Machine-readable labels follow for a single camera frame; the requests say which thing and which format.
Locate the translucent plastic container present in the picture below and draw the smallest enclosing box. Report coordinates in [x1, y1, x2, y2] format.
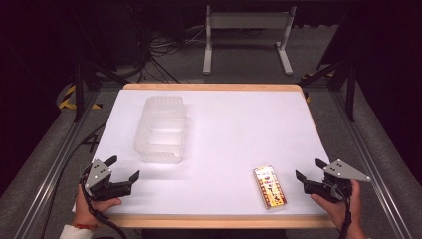
[132, 95, 188, 164]

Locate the red bracelet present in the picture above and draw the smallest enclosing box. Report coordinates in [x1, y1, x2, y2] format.
[71, 222, 100, 231]

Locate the black floor cable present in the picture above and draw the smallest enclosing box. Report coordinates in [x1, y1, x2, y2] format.
[39, 122, 107, 239]

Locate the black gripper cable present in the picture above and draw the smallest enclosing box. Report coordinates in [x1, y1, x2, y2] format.
[332, 183, 353, 239]
[79, 165, 128, 239]

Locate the black metal stand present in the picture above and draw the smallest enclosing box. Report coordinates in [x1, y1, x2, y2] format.
[297, 49, 357, 123]
[71, 9, 130, 123]

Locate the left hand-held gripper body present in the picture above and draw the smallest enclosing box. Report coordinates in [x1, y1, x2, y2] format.
[81, 158, 133, 202]

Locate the yellow patterned snack packet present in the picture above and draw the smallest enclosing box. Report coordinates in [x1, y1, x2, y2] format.
[252, 164, 288, 211]

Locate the white metal table frame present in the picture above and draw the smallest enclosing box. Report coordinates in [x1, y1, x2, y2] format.
[202, 4, 298, 77]

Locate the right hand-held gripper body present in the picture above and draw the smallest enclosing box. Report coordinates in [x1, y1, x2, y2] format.
[303, 158, 371, 204]

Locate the aluminium rail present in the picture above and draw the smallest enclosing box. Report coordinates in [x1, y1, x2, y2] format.
[329, 89, 414, 239]
[11, 90, 101, 239]

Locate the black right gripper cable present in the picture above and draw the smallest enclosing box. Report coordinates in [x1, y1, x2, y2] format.
[332, 183, 353, 239]

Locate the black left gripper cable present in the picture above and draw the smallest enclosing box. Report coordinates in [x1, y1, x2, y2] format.
[79, 165, 128, 239]

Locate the person's right hand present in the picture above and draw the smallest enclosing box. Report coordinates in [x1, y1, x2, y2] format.
[310, 178, 362, 232]

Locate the tangle of black floor cables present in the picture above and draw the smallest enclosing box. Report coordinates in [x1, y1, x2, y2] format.
[132, 6, 213, 84]

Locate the person's left hand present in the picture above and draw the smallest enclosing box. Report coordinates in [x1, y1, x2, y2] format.
[73, 183, 122, 228]

